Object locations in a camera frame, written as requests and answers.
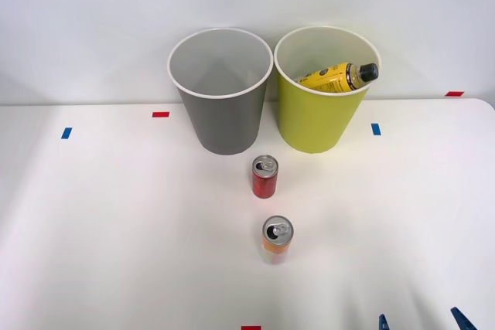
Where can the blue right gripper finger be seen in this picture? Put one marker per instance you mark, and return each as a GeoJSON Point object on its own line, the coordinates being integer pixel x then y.
{"type": "Point", "coordinates": [383, 324]}
{"type": "Point", "coordinates": [464, 321]}

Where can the yellow bottle with black cap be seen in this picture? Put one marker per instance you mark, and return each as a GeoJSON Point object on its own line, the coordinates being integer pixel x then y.
{"type": "Point", "coordinates": [328, 79]}

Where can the orange drink can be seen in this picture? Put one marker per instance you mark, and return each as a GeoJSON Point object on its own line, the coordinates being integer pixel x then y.
{"type": "Point", "coordinates": [276, 248]}

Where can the red drink can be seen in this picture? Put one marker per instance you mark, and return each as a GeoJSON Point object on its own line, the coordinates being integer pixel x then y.
{"type": "Point", "coordinates": [264, 186]}

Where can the yellow-green plastic waste bin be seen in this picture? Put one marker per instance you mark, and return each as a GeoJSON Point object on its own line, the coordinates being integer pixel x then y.
{"type": "Point", "coordinates": [309, 121]}

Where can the grey plastic waste bin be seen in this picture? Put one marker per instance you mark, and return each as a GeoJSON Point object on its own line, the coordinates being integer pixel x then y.
{"type": "Point", "coordinates": [224, 125]}

